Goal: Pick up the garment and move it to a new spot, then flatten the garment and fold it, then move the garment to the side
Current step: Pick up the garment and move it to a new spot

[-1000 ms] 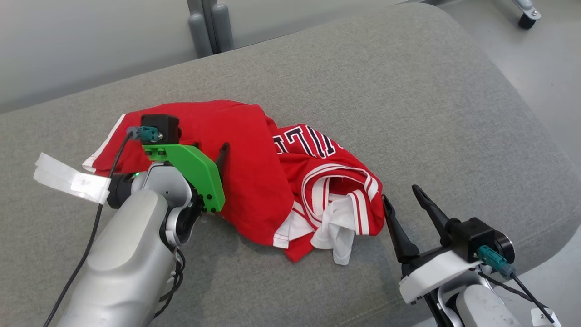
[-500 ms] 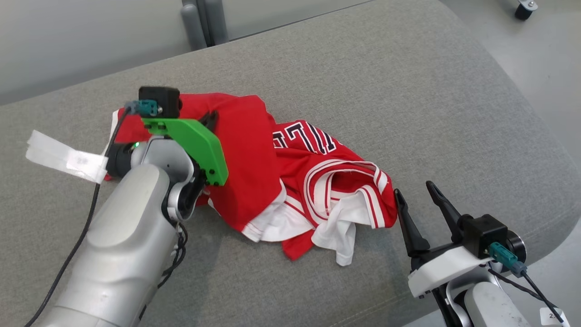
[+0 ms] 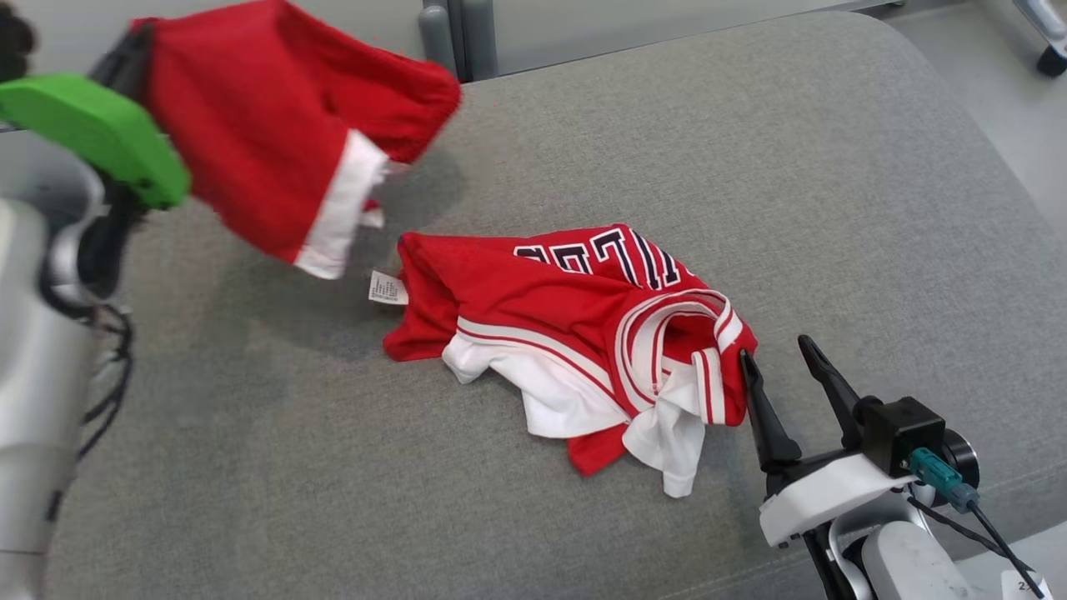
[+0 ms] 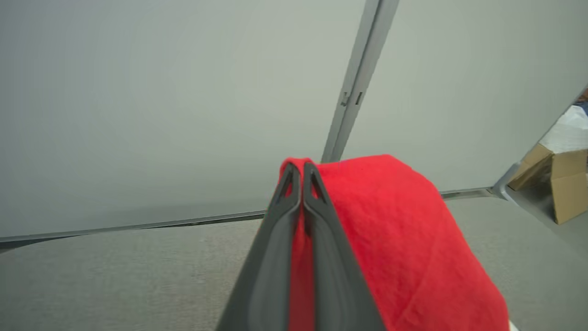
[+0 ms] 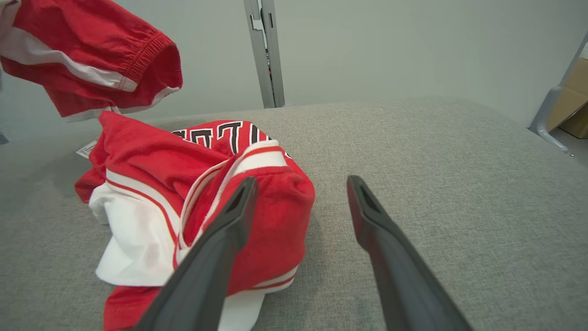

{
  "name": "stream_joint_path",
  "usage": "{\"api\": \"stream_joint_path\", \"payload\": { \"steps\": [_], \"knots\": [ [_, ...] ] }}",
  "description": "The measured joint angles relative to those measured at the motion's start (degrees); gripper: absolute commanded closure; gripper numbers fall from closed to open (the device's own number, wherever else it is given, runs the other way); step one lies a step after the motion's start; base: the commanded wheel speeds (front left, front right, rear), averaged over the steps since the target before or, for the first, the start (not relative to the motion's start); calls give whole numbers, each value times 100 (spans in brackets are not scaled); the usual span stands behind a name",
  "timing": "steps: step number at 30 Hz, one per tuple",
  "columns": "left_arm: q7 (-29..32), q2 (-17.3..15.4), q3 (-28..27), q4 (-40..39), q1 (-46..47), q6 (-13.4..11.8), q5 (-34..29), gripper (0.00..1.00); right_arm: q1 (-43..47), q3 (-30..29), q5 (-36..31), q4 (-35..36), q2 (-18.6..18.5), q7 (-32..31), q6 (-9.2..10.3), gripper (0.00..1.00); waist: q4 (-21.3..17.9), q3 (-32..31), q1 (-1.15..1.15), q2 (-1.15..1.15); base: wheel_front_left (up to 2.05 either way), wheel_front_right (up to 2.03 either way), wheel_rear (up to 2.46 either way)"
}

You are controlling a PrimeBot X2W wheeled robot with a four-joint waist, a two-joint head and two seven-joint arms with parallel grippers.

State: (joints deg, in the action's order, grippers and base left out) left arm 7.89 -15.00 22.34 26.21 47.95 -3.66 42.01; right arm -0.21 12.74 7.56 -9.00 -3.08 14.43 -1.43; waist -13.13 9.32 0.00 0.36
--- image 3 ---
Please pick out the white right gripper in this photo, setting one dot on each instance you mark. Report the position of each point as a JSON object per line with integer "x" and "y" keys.
{"x": 821, "y": 496}

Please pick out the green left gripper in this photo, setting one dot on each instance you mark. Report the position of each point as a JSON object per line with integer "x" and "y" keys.
{"x": 100, "y": 125}

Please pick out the red jersey with navy letters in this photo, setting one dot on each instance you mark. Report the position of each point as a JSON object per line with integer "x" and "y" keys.
{"x": 517, "y": 300}

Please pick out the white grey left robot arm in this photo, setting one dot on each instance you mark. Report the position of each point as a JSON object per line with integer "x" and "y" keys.
{"x": 33, "y": 375}

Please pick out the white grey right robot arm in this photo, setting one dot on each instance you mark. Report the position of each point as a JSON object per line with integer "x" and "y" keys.
{"x": 909, "y": 567}

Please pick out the white paper label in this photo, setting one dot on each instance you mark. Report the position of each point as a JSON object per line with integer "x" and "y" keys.
{"x": 1024, "y": 587}

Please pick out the white leg with black caster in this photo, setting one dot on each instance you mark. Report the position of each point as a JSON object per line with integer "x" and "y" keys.
{"x": 1042, "y": 17}

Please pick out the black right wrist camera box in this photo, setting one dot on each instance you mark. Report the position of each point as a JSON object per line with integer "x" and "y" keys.
{"x": 900, "y": 429}

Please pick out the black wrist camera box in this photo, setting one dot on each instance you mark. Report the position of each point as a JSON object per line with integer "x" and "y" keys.
{"x": 900, "y": 429}
{"x": 12, "y": 42}

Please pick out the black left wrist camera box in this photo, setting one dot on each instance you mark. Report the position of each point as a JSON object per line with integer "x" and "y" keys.
{"x": 12, "y": 42}

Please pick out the grey partition post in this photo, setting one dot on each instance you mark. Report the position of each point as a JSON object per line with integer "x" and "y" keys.
{"x": 435, "y": 46}
{"x": 482, "y": 42}

